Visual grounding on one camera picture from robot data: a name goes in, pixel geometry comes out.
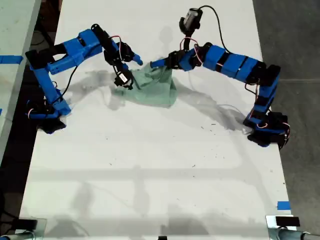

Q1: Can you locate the pale green T-shirt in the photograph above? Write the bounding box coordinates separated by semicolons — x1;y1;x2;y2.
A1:
109;60;179;109

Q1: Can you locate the grey metal pipe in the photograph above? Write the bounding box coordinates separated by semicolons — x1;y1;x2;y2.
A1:
276;228;320;240
0;230;36;240

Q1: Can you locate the black camera box white label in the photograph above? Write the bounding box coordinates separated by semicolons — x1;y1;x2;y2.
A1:
114;70;135;91

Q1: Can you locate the black floor cable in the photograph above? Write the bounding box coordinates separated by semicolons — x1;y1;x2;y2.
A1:
31;23;55;47

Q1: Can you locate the metal clamp plate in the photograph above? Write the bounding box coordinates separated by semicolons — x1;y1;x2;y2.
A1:
14;217;48;237
265;214;305;240

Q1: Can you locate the black camera stalk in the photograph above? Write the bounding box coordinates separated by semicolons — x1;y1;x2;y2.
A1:
109;58;126;74
180;30;195;52

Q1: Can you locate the small black box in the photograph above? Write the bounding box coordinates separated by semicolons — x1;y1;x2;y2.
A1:
275;216;301;228
17;218;39;230

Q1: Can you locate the black grey camera box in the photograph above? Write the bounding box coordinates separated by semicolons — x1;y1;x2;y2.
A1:
178;7;204;34

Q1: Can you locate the black camera cable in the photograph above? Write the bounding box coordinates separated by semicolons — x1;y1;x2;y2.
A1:
53;63;81;101
200;5;232;54

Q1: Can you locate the short blue tape strip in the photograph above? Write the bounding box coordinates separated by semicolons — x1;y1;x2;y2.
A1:
276;200;292;211

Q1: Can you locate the long blue tape strip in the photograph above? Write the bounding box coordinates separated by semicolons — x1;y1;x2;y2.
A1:
0;54;24;66

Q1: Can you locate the pale side table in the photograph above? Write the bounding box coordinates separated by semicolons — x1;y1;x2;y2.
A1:
0;0;42;161

